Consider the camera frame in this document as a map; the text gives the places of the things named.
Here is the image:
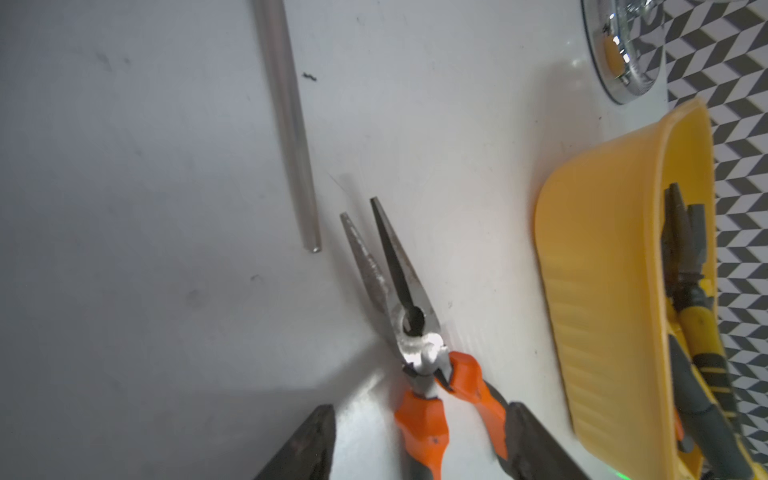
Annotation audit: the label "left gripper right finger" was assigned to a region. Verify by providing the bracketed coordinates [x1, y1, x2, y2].
[500, 402, 589, 480]

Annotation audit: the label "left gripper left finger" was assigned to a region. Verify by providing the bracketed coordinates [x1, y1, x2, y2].
[255, 404, 336, 480]

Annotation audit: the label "orange long nose pliers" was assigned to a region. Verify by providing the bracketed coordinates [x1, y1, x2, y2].
[340, 197, 512, 479]

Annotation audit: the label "yellow combination pliers in box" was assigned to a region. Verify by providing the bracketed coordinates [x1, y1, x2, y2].
[661, 183, 767, 479]

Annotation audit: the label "yellow plastic storage box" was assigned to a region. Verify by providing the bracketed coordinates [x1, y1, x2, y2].
[534, 99, 717, 479]

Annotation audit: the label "silver metal fork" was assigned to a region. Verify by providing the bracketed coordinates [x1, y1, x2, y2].
[251, 1, 322, 253]

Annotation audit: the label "chrome wire cup stand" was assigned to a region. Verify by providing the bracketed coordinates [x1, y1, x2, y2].
[581, 0, 665, 105]

